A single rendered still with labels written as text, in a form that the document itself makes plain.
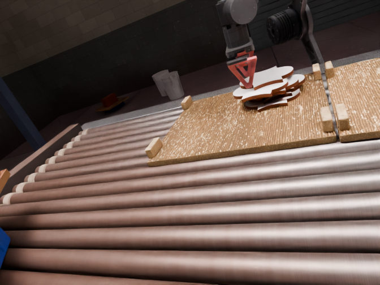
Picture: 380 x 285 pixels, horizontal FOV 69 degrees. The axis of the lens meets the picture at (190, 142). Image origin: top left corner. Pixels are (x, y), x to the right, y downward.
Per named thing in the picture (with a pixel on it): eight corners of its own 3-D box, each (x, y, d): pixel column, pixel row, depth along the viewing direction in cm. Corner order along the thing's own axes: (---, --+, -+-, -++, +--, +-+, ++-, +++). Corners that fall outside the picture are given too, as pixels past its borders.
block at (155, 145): (158, 146, 72) (153, 137, 71) (164, 145, 71) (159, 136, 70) (148, 159, 67) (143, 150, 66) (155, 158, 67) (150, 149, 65)
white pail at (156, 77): (178, 90, 472) (171, 69, 456) (164, 98, 464) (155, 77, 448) (172, 88, 498) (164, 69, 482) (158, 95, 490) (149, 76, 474)
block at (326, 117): (320, 118, 55) (319, 106, 54) (331, 116, 54) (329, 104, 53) (323, 133, 50) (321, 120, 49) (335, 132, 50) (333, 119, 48)
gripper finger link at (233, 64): (236, 94, 68) (225, 57, 63) (236, 85, 74) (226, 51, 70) (263, 87, 66) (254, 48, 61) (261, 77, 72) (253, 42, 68)
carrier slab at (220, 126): (190, 106, 95) (189, 102, 94) (320, 76, 77) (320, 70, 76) (149, 167, 67) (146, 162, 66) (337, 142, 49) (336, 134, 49)
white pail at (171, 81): (167, 102, 435) (158, 81, 419) (170, 95, 460) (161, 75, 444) (184, 96, 427) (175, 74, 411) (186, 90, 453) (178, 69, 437)
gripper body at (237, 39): (227, 60, 66) (218, 29, 62) (228, 51, 74) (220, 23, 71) (254, 52, 64) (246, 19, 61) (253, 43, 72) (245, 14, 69)
